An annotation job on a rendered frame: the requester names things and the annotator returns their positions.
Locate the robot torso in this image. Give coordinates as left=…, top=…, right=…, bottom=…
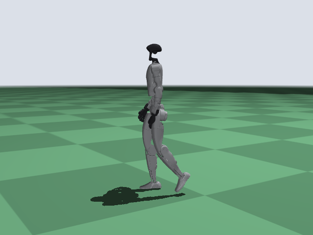
left=146, top=61, right=164, bottom=116

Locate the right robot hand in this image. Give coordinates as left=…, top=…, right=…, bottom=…
left=138, top=103, right=149, bottom=122

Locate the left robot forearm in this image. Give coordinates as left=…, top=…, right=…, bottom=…
left=152, top=86, right=162, bottom=114

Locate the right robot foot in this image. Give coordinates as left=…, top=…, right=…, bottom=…
left=140, top=181, right=161, bottom=189

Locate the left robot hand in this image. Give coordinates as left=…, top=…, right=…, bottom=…
left=148, top=110, right=159, bottom=129

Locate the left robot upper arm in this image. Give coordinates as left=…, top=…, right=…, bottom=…
left=151, top=65, right=163, bottom=93

